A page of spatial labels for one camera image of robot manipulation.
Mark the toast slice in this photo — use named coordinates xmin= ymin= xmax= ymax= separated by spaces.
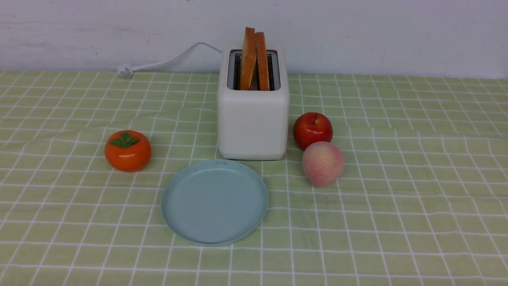
xmin=239 ymin=27 xmax=256 ymax=91
xmin=254 ymin=31 xmax=270 ymax=91

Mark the white two-slot toaster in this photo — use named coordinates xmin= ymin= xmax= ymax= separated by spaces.
xmin=217 ymin=41 xmax=290 ymax=160

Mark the red apple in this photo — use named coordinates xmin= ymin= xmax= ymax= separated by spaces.
xmin=292 ymin=112 xmax=333 ymax=151

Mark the pink peach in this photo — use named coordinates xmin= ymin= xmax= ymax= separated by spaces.
xmin=302 ymin=141 xmax=345 ymax=187

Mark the light blue round plate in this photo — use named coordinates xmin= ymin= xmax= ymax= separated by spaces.
xmin=160 ymin=159 xmax=269 ymax=246

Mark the orange persimmon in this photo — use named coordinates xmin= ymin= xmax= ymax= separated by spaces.
xmin=104 ymin=130 xmax=152 ymax=172

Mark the green checkered tablecloth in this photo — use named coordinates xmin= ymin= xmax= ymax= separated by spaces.
xmin=0 ymin=71 xmax=508 ymax=286

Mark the white power cord with plug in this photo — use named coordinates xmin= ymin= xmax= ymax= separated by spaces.
xmin=117 ymin=42 xmax=223 ymax=78

